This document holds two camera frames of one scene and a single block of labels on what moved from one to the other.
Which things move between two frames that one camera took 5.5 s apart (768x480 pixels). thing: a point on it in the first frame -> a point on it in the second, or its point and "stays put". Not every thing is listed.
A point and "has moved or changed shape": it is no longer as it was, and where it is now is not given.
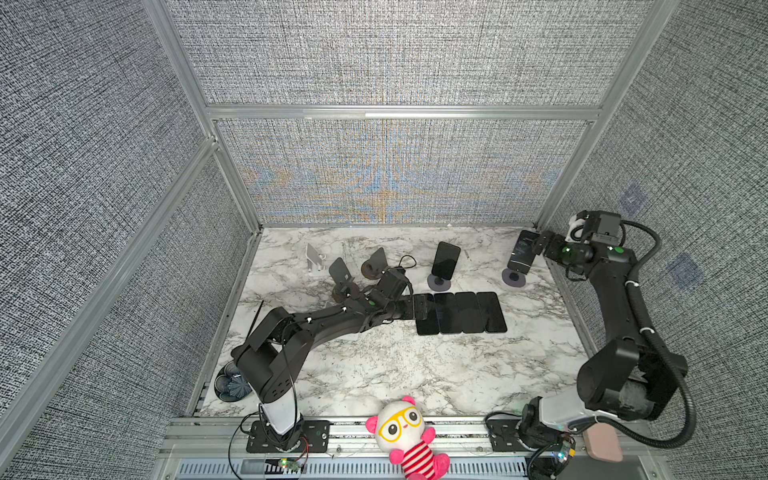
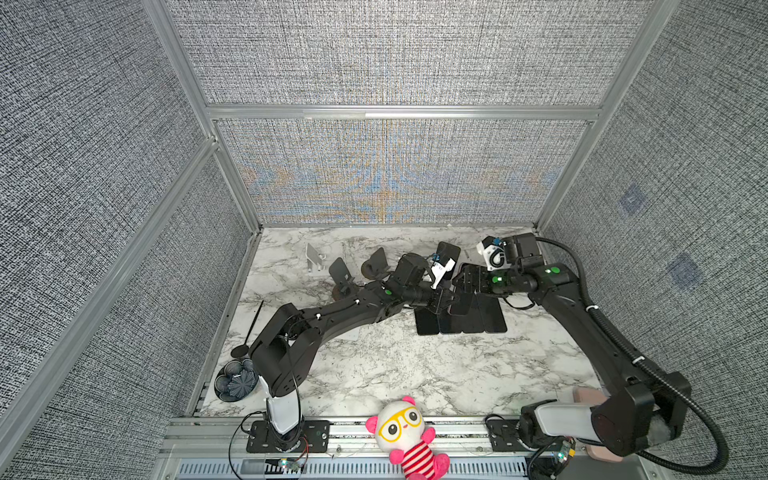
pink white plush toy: [400, 429] stays put
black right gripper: [552, 251] -> [481, 281]
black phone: [523, 251] has moved or changed shape
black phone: [469, 312] stays put
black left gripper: [408, 299] -> [439, 302]
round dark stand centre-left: [373, 267] stays put
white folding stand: [313, 256] stays put
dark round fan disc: [231, 384] stays put
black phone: [492, 314] stays put
